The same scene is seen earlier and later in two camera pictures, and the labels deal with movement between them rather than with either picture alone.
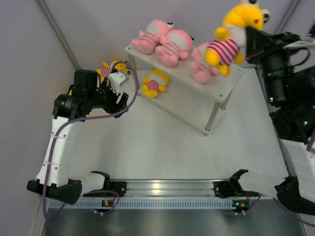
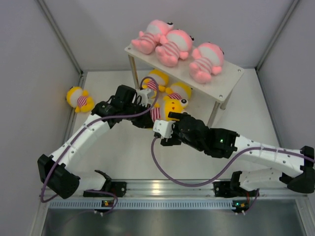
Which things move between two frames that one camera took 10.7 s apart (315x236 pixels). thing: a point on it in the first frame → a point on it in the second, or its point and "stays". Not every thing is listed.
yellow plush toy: [105, 71] → [179, 90]
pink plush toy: [146, 42] stays
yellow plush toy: [156, 81] stays
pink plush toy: [199, 69] stays
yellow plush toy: [229, 46] → [172, 103]
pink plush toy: [175, 43] stays
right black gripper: [259, 44] → [172, 140]
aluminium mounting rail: [171, 187] stays
